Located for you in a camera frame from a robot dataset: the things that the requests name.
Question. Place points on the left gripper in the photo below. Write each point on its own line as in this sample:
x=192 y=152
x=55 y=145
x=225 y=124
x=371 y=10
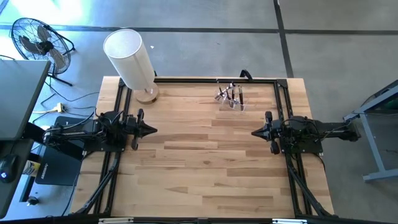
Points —
x=135 y=129

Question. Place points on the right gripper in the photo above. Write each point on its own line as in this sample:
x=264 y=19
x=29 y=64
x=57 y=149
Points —
x=274 y=133

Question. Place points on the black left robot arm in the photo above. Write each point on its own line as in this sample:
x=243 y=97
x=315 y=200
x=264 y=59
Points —
x=77 y=133

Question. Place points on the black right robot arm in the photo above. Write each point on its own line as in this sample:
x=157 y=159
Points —
x=329 y=132

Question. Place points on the clear acrylic brush holder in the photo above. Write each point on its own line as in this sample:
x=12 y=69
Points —
x=245 y=104

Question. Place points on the white shade wooden base lamp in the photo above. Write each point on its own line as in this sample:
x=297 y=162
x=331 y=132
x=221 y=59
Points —
x=130 y=59

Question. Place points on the pale yellow power strip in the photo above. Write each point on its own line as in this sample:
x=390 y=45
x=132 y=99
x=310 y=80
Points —
x=59 y=108

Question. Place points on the black computer case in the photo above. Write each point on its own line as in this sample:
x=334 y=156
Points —
x=59 y=168

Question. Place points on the black desk leg beam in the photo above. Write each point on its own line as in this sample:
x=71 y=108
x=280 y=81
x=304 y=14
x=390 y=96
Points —
x=34 y=132

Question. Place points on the yellow and white box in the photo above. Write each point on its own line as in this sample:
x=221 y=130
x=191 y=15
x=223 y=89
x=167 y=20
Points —
x=31 y=169

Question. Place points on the grey desk top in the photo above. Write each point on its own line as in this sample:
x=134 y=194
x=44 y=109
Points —
x=18 y=96

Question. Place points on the black floor fan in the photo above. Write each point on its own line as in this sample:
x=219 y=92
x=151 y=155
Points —
x=42 y=46

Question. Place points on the black caster wheel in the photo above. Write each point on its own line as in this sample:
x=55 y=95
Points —
x=32 y=201

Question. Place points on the black computer mouse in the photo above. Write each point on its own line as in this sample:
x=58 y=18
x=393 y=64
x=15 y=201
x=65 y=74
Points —
x=7 y=168

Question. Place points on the dark desk surface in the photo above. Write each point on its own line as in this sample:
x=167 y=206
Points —
x=9 y=196

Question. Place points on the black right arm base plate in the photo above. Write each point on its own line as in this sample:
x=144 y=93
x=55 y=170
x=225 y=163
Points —
x=311 y=148

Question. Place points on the black aluminium extrusion frame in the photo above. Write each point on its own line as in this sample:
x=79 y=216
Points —
x=264 y=80

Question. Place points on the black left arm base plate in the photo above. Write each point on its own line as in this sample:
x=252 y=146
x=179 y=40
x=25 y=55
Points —
x=90 y=146

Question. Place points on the silver metal bracket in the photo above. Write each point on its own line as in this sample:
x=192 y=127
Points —
x=289 y=221
x=115 y=221

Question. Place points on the grey metal table frame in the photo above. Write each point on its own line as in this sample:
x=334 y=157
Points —
x=373 y=146

